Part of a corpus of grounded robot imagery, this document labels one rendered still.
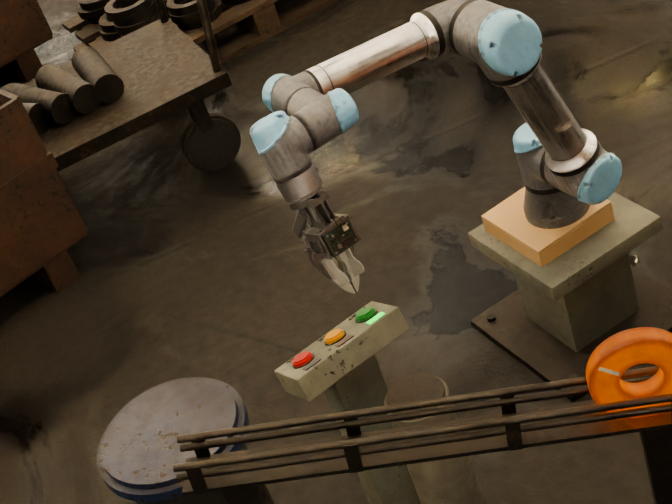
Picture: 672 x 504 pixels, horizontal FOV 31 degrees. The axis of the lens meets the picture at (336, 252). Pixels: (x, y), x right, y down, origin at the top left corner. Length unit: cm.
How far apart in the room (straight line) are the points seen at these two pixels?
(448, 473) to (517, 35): 82
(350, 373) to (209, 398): 38
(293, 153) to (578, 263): 86
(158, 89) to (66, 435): 126
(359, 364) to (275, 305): 120
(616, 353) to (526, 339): 120
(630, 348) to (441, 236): 168
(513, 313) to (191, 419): 97
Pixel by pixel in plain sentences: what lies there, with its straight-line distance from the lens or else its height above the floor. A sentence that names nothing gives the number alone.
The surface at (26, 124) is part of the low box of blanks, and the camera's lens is 364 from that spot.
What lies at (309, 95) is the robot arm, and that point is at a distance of 219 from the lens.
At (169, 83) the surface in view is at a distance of 402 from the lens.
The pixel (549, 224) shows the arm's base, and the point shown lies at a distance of 276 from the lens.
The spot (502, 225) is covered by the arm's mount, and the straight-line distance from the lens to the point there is 281.
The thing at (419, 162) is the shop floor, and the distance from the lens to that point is 376.
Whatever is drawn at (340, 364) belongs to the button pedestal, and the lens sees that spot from 219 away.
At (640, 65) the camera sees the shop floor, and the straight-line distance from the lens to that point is 398.
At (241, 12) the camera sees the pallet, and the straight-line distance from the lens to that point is 479.
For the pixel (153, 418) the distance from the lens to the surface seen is 253.
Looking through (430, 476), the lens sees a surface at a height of 37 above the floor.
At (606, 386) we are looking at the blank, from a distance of 184.
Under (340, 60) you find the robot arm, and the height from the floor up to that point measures 98.
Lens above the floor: 200
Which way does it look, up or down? 35 degrees down
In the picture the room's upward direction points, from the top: 20 degrees counter-clockwise
